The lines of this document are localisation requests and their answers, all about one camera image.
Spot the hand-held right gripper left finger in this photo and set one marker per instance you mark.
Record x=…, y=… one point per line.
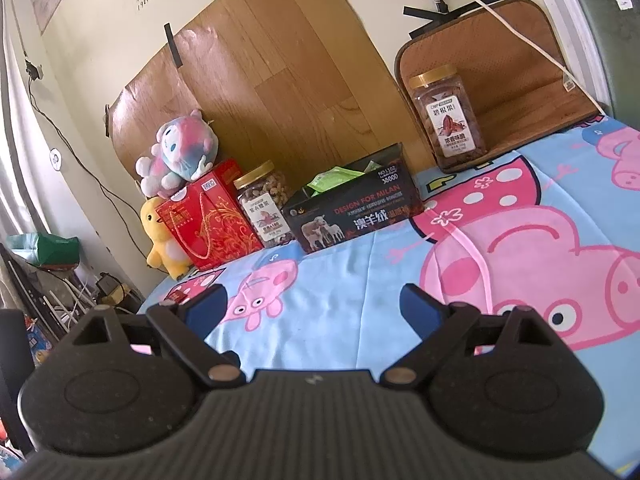
x=207, y=305

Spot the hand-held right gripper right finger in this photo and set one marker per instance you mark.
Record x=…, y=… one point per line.
x=420, y=306

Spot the black printed storage box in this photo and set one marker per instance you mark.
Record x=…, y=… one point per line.
x=350, y=215

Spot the green cracker packet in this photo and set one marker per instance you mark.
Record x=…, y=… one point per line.
x=335, y=178

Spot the printed cartoon pig blanket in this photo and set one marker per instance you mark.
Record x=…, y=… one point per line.
x=350, y=285

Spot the yellow duck plush toy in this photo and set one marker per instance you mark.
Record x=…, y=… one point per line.
x=160, y=240

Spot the red gift bag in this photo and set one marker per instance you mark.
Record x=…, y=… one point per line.
x=210, y=220

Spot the black power adapter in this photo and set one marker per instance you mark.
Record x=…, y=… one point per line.
x=111, y=287

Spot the gold-lid mixed nut jar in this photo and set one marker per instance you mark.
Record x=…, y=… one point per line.
x=262, y=210

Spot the green bag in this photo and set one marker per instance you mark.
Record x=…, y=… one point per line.
x=50, y=250

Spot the pink and blue plush toy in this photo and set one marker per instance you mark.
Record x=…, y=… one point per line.
x=182, y=150

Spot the white curtain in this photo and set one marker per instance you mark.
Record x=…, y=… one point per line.
x=15, y=185

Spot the gold-lid pecan jar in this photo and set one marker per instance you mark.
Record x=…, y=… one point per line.
x=447, y=125

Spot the brown seat cushion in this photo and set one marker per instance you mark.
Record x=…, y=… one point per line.
x=525, y=75

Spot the black tape strip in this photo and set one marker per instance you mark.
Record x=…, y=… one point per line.
x=470, y=7
x=173, y=45

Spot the white round wall hook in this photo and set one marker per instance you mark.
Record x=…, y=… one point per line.
x=56, y=157

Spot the wood-pattern wall sheet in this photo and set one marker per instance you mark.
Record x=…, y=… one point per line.
x=300, y=60

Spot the white window frame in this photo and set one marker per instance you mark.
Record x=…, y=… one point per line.
x=560, y=10

